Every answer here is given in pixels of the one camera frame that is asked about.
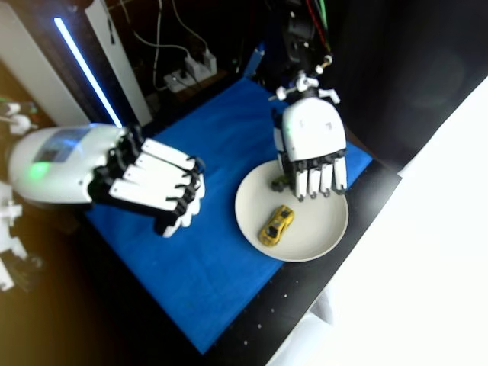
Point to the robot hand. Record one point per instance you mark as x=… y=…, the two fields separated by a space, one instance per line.
x=57 y=171
x=314 y=129

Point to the green toy car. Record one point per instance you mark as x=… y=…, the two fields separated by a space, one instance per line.
x=279 y=183

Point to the yellow toy car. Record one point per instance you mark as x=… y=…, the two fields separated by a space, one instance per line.
x=276 y=225

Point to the white round plate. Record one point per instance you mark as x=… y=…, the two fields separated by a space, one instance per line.
x=320 y=228

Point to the glowing light bar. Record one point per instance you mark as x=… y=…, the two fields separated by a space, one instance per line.
x=85 y=70

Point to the white upright panel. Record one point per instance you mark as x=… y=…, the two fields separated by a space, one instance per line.
x=120 y=68

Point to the white charger block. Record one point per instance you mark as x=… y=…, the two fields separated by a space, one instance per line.
x=200 y=65

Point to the white power strip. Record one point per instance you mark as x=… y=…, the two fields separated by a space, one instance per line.
x=179 y=81

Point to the white sheet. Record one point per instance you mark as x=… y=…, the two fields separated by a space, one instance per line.
x=419 y=248

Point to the blue cloth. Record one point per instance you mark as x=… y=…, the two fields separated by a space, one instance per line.
x=206 y=267

